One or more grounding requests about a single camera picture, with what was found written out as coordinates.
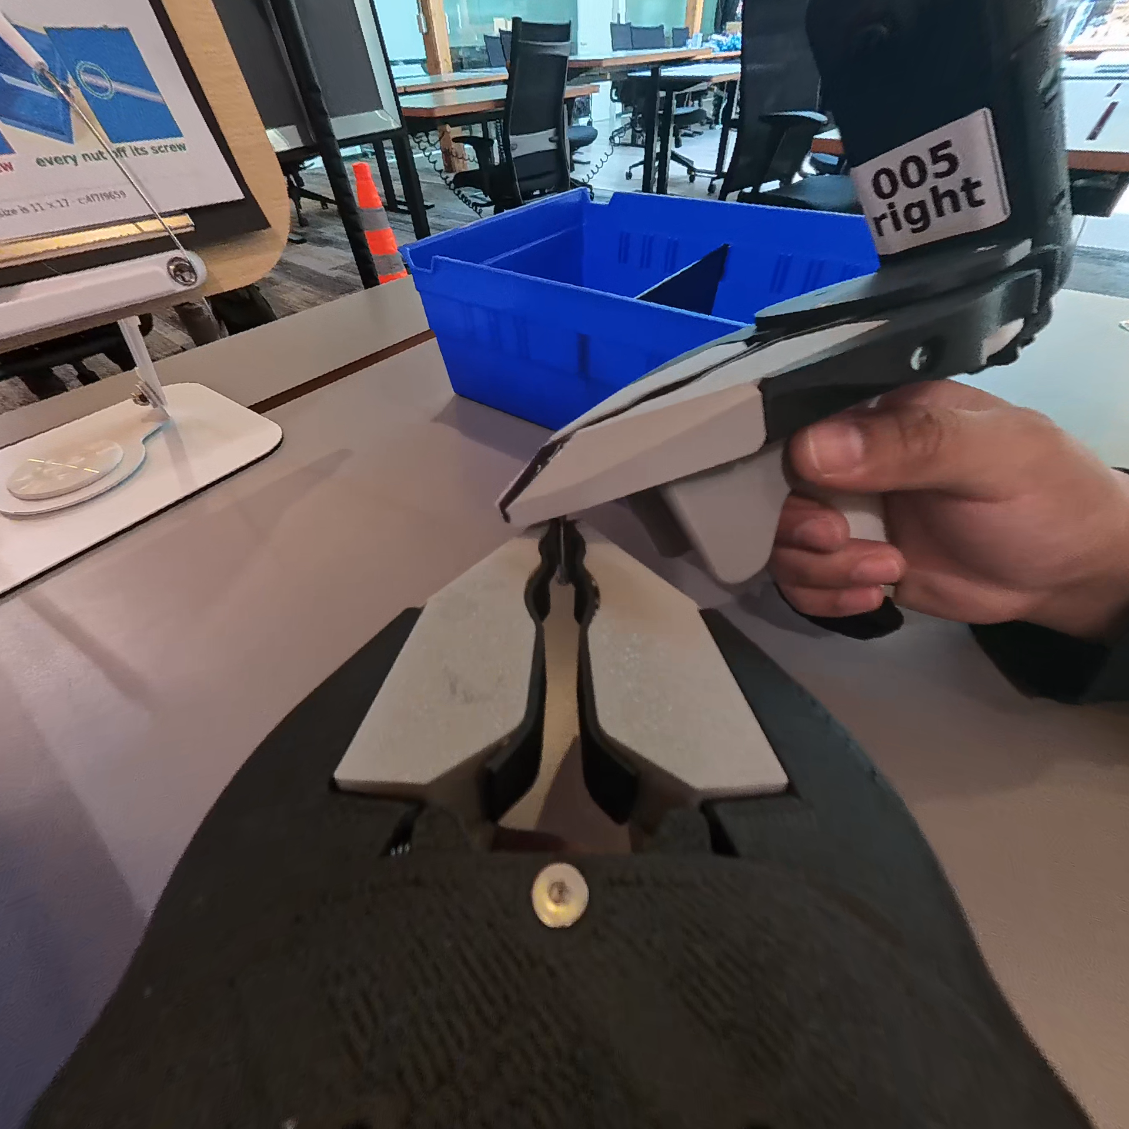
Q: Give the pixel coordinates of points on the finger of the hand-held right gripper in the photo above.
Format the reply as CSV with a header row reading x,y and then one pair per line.
x,y
670,449
793,346

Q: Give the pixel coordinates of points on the printed instruction sheet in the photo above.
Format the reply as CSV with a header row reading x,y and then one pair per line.
x,y
189,177

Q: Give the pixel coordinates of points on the person's right forearm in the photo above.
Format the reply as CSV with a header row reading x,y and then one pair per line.
x,y
1057,671

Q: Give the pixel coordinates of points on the person's right hand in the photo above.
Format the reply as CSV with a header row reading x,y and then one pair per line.
x,y
987,521

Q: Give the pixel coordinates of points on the long wooden top table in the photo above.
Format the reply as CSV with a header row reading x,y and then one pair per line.
x,y
458,101

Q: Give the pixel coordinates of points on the orange traffic cone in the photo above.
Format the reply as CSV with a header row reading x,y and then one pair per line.
x,y
379,238

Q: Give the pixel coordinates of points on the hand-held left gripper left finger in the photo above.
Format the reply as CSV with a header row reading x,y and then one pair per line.
x,y
440,689

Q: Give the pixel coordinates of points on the wooden backing board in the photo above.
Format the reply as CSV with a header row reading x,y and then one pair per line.
x,y
239,115

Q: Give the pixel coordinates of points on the blue divided plastic bin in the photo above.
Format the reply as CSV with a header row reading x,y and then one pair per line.
x,y
493,353

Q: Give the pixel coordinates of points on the black office chair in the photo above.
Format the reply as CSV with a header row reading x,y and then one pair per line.
x,y
775,70
537,88

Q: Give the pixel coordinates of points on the black stanchion pole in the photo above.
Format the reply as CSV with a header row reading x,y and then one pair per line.
x,y
319,115

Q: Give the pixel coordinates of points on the wooden support post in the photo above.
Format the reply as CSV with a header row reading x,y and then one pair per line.
x,y
430,35

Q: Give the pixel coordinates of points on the small metal screw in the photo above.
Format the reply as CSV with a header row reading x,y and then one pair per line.
x,y
560,547

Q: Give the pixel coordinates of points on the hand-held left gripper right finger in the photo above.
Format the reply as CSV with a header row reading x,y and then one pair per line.
x,y
678,697

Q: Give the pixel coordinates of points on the brown-edged grey desk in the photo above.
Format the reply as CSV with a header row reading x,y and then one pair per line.
x,y
307,345

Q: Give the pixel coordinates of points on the white document stand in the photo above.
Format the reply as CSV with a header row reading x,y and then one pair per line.
x,y
220,441

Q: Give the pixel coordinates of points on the silver-framed dark panel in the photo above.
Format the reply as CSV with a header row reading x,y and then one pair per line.
x,y
352,53

